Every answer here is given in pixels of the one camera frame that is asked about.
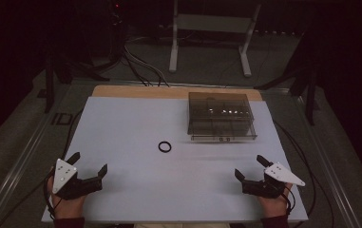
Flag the person's left hand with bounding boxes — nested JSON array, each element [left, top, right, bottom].
[[47, 175, 87, 220]]

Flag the black ring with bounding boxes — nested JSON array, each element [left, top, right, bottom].
[[158, 141, 173, 154]]

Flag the black cable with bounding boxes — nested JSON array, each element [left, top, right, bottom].
[[273, 120, 335, 228], [0, 108, 85, 228]]

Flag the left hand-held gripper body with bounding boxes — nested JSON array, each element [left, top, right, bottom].
[[51, 158, 104, 200]]

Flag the bundle of floor cables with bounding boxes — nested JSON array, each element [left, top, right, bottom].
[[122, 44, 171, 87]]

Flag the person's right hand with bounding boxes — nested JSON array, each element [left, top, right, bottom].
[[257, 182, 294, 219]]

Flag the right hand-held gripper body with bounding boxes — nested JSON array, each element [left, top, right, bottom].
[[241, 161, 306, 200]]

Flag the clear plastic drawer box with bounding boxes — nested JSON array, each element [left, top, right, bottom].
[[186, 91, 258, 143]]

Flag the white metal stand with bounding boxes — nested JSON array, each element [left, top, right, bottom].
[[168, 0, 262, 78]]

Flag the white table mat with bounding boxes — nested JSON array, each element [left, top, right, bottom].
[[41, 96, 309, 224]]

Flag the black tripod stand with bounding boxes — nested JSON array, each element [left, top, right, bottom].
[[44, 0, 129, 114], [253, 31, 329, 126]]

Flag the dark red sleeve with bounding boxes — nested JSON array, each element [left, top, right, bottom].
[[52, 217, 86, 228], [260, 214, 291, 228]]

